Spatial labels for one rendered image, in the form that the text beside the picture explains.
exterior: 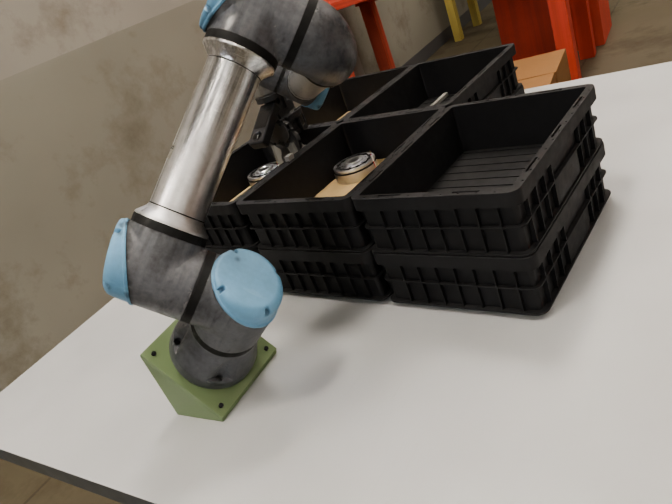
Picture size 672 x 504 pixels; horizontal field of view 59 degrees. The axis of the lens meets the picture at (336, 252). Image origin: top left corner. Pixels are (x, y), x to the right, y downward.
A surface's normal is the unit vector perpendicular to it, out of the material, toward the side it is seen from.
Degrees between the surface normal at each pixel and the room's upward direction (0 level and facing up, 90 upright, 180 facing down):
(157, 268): 73
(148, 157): 90
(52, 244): 90
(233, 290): 57
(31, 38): 90
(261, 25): 86
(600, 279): 0
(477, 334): 0
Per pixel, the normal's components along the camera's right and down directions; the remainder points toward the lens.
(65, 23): 0.81, -0.03
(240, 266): 0.52, -0.52
